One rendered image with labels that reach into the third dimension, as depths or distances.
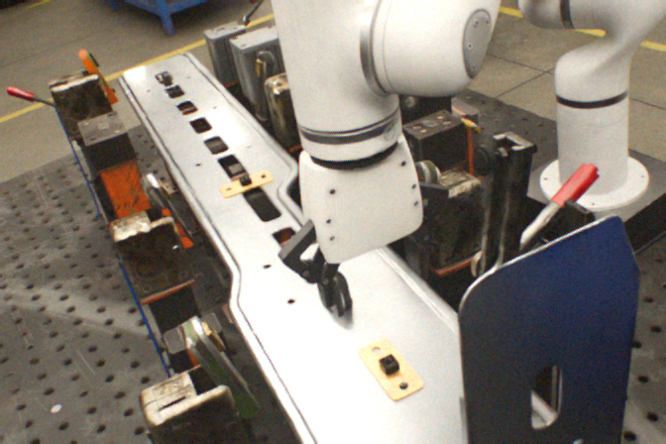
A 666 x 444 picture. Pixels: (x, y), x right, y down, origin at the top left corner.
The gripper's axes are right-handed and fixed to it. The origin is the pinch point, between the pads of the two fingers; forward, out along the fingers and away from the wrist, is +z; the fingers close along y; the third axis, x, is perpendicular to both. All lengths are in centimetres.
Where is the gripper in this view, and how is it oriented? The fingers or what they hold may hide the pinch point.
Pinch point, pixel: (376, 281)
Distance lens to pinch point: 66.4
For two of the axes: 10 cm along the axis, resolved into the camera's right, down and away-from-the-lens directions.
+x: 4.2, 4.6, -7.8
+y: -8.9, 3.7, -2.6
